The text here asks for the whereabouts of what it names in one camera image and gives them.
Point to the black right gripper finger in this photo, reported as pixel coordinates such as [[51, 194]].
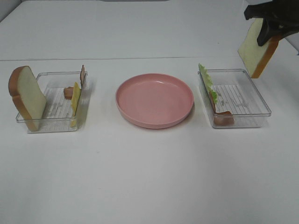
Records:
[[269, 29]]

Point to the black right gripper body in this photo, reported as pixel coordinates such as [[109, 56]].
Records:
[[286, 12]]

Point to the bread slice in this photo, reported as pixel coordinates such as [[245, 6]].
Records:
[[255, 57], [27, 96]]

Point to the green lettuce leaf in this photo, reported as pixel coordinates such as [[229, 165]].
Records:
[[208, 83]]

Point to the bacon strip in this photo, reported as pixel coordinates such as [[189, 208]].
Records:
[[68, 91], [220, 118]]

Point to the right clear plastic tray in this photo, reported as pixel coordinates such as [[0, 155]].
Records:
[[237, 94]]

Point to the clear plastic tray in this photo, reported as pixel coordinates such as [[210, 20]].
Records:
[[237, 94], [58, 115]]

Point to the pink round plate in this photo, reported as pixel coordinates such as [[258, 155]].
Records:
[[154, 100]]

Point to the yellow cheese slice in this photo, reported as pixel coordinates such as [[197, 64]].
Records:
[[74, 102]]

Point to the left clear plastic tray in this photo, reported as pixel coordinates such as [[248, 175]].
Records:
[[58, 115]]

